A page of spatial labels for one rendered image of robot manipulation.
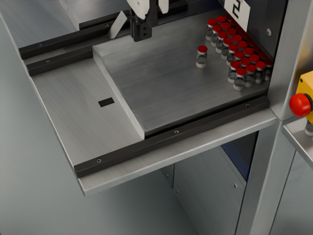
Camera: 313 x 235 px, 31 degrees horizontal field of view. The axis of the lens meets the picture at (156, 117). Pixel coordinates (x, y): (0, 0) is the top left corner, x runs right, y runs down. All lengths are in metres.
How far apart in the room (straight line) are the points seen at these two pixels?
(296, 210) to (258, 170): 0.26
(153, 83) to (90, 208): 0.94
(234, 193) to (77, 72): 0.52
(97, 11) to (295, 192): 0.63
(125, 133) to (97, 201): 0.98
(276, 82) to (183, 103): 0.19
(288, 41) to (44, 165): 1.34
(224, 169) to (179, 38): 0.38
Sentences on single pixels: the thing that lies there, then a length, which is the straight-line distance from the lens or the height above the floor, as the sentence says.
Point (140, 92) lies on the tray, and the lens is 1.13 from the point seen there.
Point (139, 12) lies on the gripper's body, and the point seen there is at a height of 1.17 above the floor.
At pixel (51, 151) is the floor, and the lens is 2.18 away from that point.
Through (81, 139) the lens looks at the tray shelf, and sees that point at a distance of 1.06.
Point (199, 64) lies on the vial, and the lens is 1.18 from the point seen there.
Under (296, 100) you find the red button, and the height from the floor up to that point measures 1.01.
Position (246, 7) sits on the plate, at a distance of 1.09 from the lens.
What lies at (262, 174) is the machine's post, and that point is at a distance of 1.26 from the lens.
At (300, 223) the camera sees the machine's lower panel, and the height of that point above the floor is 0.38.
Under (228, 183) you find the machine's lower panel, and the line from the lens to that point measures 1.46.
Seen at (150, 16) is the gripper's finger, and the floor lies 1.17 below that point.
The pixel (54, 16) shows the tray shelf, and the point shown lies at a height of 0.88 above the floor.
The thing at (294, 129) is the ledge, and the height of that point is 0.88.
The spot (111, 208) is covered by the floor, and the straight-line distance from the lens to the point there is 2.01.
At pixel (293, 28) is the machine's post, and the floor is 1.09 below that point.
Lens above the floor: 1.70
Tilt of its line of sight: 49 degrees down
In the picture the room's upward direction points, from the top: 1 degrees clockwise
